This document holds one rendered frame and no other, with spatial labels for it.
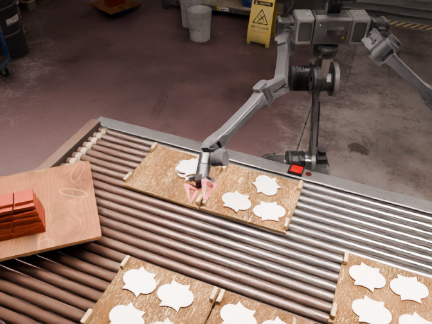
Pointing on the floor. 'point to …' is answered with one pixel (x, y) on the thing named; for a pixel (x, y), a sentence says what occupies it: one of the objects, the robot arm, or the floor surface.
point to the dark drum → (12, 31)
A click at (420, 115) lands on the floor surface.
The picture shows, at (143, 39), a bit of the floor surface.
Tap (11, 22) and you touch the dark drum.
